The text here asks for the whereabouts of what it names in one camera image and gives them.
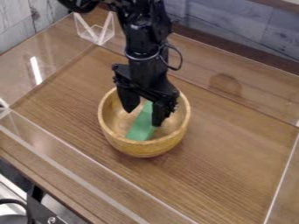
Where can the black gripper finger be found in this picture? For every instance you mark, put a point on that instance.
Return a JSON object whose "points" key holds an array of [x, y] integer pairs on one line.
{"points": [[161, 111], [128, 96]]}

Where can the clear acrylic corner bracket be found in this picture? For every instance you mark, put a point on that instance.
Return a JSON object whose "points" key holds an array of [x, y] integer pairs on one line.
{"points": [[94, 33]]}

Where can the round wooden bowl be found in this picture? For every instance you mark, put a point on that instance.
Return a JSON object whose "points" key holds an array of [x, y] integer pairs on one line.
{"points": [[114, 122]]}

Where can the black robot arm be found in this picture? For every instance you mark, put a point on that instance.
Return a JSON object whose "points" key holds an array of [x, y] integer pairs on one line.
{"points": [[144, 23]]}

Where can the black metal table leg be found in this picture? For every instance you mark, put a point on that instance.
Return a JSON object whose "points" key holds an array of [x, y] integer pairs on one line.
{"points": [[41, 214]]}

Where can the green rectangular stick block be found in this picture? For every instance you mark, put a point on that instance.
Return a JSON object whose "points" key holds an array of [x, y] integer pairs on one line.
{"points": [[141, 129]]}

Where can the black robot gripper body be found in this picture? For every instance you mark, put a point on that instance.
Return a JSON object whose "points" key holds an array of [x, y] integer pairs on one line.
{"points": [[148, 75]]}

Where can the clear acrylic enclosure wall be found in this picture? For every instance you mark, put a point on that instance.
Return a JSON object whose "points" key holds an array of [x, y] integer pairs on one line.
{"points": [[232, 172]]}

